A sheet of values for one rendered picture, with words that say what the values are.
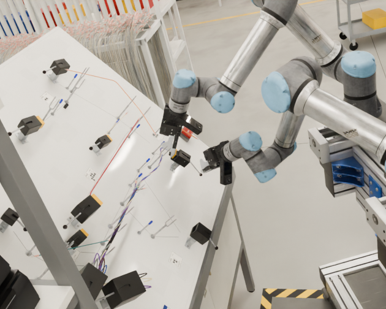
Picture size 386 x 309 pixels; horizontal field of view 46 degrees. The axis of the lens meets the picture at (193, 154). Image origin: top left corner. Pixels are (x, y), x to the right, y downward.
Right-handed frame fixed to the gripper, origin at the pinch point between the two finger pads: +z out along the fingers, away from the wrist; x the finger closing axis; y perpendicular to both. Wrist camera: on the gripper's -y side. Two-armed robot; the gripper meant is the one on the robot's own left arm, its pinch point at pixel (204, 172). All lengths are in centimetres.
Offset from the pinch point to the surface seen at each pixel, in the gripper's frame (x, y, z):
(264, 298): -52, -72, 57
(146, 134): 14.0, 23.9, 10.2
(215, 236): 6.2, -26.2, 0.1
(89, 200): 60, 0, -19
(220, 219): -2.6, -20.9, 4.2
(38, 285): 91, -18, -54
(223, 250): -10.5, -34.8, 20.7
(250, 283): -48, -62, 60
